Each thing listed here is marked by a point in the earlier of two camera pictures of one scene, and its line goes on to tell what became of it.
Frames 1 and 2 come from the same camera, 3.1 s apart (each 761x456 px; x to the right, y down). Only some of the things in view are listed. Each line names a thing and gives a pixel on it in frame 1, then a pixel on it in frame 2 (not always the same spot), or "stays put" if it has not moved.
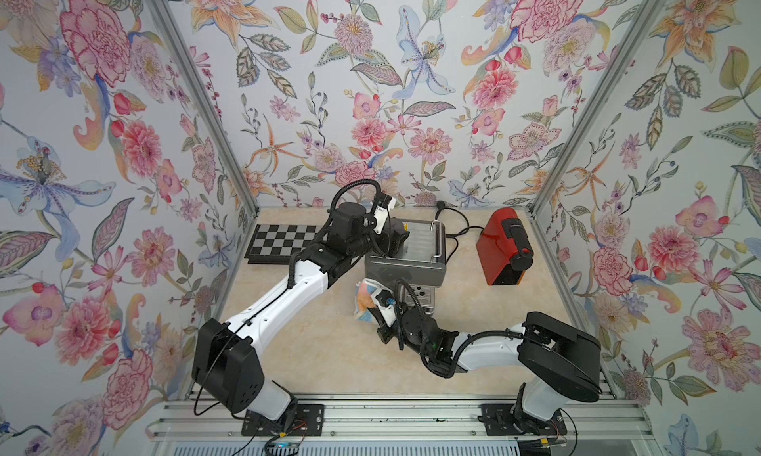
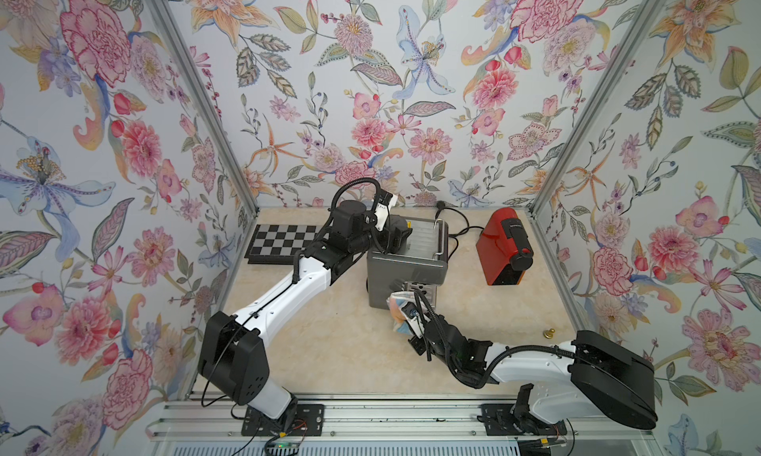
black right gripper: (386, 333) → (416, 344)
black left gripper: (393, 246) stays put
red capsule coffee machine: (503, 248) stays put
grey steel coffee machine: (420, 268) stays put
